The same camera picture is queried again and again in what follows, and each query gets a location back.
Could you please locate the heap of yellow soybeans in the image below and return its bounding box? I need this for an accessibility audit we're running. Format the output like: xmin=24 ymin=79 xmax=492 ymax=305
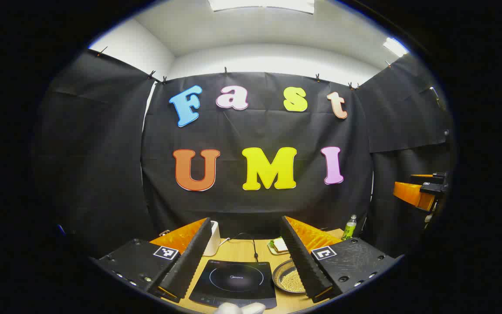
xmin=279 ymin=268 xmax=306 ymax=292

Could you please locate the black backdrop cloth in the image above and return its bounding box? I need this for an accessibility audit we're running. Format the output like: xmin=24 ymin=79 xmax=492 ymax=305
xmin=33 ymin=49 xmax=454 ymax=258

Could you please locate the white rounded object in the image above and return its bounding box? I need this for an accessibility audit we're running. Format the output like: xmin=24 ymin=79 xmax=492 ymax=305
xmin=214 ymin=302 xmax=267 ymax=314

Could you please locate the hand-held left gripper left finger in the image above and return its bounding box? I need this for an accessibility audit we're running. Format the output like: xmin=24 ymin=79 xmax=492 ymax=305
xmin=90 ymin=217 xmax=213 ymax=304

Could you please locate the small white plate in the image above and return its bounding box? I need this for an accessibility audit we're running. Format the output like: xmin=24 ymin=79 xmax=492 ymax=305
xmin=268 ymin=240 xmax=290 ymax=256

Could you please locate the green label drink bottle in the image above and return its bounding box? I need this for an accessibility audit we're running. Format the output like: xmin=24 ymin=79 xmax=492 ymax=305
xmin=342 ymin=215 xmax=357 ymax=241

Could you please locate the ceiling light panel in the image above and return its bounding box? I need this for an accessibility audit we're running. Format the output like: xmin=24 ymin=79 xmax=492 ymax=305
xmin=383 ymin=37 xmax=409 ymax=57
xmin=207 ymin=0 xmax=315 ymax=14

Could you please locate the stainless steel pot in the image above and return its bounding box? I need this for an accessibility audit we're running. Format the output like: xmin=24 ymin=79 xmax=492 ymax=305
xmin=272 ymin=258 xmax=308 ymax=294

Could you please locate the black power cable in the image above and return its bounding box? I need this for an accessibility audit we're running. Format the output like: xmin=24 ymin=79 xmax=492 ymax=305
xmin=229 ymin=233 xmax=259 ymax=262

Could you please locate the white countertop appliance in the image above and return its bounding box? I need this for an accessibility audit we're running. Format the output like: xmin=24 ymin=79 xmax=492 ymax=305
xmin=203 ymin=221 xmax=221 ymax=256

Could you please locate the black induction cooktop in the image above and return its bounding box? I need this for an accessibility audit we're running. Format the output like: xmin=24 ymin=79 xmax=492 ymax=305
xmin=189 ymin=259 xmax=278 ymax=309

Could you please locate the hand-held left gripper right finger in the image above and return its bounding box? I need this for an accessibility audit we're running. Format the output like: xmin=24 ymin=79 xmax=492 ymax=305
xmin=280 ymin=216 xmax=403 ymax=303

